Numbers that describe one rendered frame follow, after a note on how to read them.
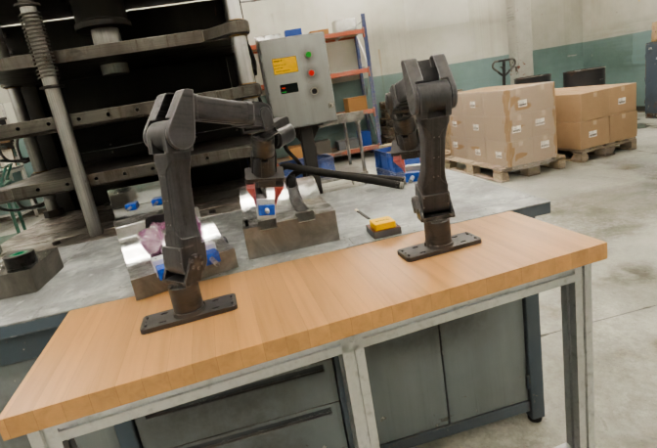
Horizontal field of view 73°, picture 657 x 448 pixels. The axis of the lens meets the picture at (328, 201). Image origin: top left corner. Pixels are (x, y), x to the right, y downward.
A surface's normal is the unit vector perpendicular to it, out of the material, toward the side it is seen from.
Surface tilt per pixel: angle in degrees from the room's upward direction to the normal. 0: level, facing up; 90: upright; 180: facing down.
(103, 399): 90
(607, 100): 90
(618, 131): 90
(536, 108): 83
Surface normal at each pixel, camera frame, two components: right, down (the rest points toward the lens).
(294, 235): 0.20, 0.21
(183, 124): 0.80, 0.01
